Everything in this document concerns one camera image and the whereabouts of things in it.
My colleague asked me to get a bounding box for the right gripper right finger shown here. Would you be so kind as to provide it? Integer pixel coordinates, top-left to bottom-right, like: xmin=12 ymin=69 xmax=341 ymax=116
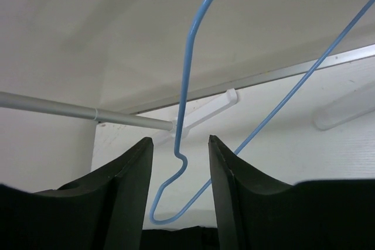
xmin=207 ymin=134 xmax=375 ymax=250

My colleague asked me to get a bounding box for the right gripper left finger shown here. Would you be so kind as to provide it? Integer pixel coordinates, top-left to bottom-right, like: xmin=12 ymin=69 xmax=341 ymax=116
xmin=1 ymin=137 xmax=154 ymax=249

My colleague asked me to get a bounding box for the white clothes rack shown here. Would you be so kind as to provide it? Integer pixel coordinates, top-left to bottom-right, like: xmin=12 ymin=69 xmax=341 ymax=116
xmin=0 ymin=87 xmax=375 ymax=147

